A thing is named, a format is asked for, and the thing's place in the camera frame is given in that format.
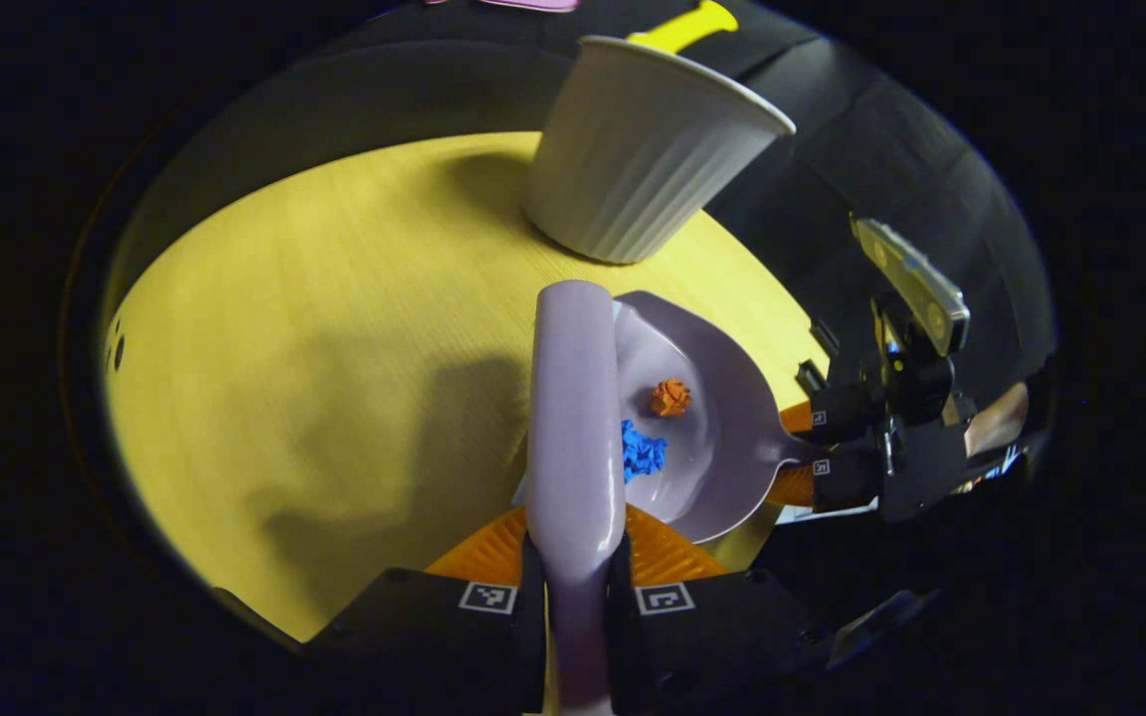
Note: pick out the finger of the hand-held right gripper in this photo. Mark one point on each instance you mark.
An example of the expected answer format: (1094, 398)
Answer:
(847, 418)
(847, 482)

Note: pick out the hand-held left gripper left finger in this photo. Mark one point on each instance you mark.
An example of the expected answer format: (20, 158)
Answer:
(434, 646)

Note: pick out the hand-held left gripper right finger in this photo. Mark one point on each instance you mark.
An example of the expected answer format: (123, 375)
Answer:
(722, 636)

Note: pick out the pale purple dustpan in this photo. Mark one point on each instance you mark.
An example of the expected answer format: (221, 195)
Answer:
(722, 438)

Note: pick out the orange paper trash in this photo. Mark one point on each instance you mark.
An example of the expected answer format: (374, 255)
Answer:
(670, 398)

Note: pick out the blue paper trash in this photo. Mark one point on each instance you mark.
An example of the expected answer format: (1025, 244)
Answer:
(641, 452)

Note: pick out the pale purple small broom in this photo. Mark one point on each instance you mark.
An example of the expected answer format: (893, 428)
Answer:
(575, 418)

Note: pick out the white ribbed garbage bin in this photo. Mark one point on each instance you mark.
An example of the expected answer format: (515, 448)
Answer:
(643, 159)

